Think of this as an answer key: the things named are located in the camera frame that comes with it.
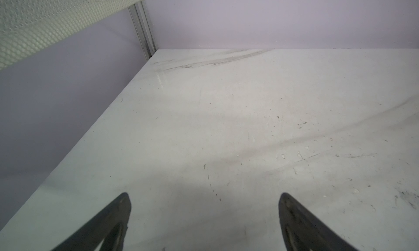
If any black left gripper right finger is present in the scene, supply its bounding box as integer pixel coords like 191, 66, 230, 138
278, 193, 355, 251

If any white mesh wall shelf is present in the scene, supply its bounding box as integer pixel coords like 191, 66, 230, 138
1, 0, 142, 69

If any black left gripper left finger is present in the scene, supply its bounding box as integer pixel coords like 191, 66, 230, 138
54, 192, 132, 251

